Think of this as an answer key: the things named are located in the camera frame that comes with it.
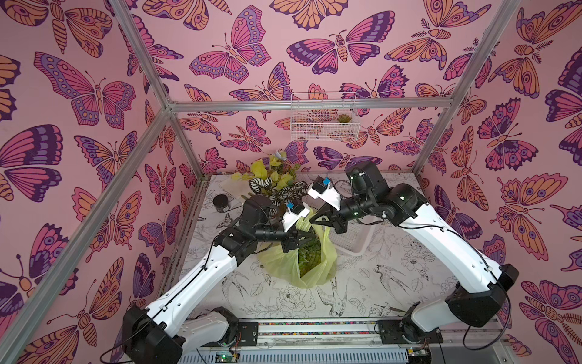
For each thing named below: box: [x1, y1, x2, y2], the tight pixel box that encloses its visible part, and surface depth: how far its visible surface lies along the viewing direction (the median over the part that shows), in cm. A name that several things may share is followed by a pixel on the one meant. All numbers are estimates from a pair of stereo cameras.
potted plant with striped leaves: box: [231, 150, 310, 217], surface depth 87 cm
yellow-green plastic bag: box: [258, 209, 338, 289], surface depth 67 cm
